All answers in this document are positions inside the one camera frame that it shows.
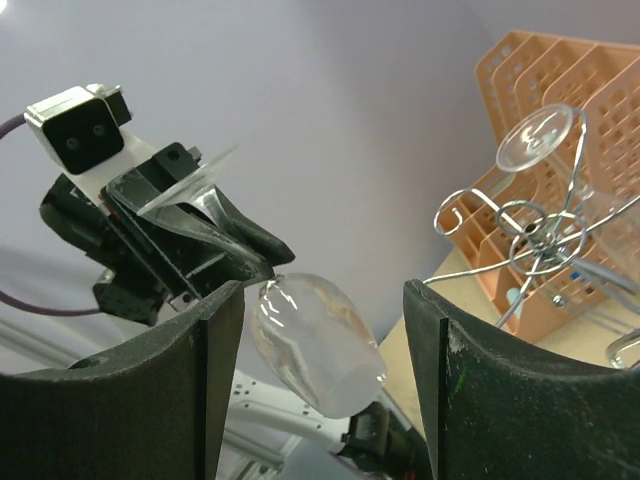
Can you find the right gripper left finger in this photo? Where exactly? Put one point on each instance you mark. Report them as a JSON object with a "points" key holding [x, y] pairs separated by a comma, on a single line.
{"points": [[153, 407]]}

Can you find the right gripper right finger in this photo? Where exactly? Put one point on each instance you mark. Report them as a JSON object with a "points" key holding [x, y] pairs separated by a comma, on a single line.
{"points": [[496, 407]]}

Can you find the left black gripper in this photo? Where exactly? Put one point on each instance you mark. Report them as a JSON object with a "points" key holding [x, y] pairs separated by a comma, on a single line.
{"points": [[161, 246]]}

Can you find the clear wine glass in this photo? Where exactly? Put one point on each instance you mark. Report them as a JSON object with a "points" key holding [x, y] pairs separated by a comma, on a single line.
{"points": [[556, 134], [305, 328]]}

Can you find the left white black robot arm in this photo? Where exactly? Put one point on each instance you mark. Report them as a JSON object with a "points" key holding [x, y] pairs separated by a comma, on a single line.
{"points": [[379, 439]]}

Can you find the chrome wine glass rack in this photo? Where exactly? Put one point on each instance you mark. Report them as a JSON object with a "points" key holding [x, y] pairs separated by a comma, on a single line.
{"points": [[544, 242]]}

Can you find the orange plastic file organizer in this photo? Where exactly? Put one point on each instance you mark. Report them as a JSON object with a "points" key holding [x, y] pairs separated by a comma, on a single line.
{"points": [[521, 73]]}

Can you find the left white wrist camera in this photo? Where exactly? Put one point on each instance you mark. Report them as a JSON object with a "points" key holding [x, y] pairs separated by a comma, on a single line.
{"points": [[81, 130]]}

